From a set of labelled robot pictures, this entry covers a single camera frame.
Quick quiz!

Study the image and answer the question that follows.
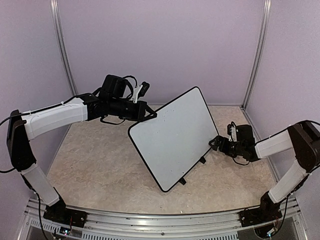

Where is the aluminium frame post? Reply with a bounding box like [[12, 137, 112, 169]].
[[50, 0, 78, 96], [241, 0, 272, 110]]

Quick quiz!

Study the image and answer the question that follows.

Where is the white whiteboard black frame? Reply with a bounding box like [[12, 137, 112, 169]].
[[128, 86, 219, 193]]

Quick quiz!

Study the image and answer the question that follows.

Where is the right aluminium frame post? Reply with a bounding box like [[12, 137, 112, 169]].
[[241, 0, 272, 110]]

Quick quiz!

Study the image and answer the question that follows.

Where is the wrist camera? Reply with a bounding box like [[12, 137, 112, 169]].
[[227, 121, 237, 142], [130, 81, 150, 104]]

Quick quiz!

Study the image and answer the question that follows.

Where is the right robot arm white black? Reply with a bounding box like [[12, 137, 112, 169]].
[[208, 120, 320, 222]]

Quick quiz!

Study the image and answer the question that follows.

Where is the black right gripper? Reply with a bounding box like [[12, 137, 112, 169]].
[[209, 135, 245, 158]]

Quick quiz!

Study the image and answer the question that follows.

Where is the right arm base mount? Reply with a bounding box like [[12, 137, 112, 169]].
[[239, 191, 283, 227]]

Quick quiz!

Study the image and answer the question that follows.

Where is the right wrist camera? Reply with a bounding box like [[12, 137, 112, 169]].
[[227, 121, 237, 142]]

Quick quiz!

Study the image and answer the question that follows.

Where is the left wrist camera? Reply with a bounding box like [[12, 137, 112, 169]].
[[130, 81, 150, 104]]

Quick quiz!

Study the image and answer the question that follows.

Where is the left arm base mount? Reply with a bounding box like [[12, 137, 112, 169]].
[[43, 197, 88, 228]]

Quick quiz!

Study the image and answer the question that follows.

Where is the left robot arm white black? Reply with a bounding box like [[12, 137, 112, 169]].
[[1, 74, 157, 223]]

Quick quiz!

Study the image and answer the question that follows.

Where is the left aluminium frame post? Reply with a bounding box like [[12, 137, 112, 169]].
[[50, 0, 78, 96]]

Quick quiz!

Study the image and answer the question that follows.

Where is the aluminium front rail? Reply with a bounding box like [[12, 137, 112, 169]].
[[17, 199, 308, 240]]

